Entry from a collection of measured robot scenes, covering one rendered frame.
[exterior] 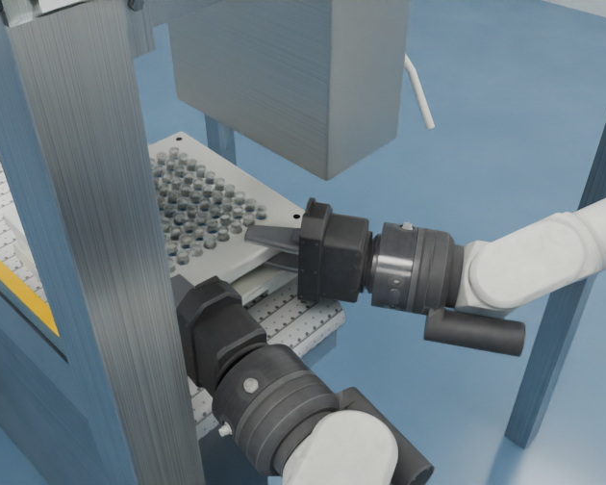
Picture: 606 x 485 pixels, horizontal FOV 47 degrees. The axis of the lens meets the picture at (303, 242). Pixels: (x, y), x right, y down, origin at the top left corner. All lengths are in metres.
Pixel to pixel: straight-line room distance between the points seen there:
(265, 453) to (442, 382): 1.43
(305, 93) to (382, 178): 2.02
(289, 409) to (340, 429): 0.05
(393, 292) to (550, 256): 0.15
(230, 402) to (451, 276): 0.25
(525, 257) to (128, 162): 0.42
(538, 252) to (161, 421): 0.38
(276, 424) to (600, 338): 1.72
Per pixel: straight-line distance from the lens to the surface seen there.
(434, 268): 0.69
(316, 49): 0.59
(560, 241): 0.70
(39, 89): 0.35
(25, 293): 0.84
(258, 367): 0.58
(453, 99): 3.17
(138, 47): 0.44
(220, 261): 0.72
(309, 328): 0.80
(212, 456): 1.07
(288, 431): 0.56
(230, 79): 0.69
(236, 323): 0.62
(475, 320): 0.72
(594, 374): 2.11
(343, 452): 0.52
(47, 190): 0.38
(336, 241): 0.69
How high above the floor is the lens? 1.53
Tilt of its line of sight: 41 degrees down
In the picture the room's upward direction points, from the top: straight up
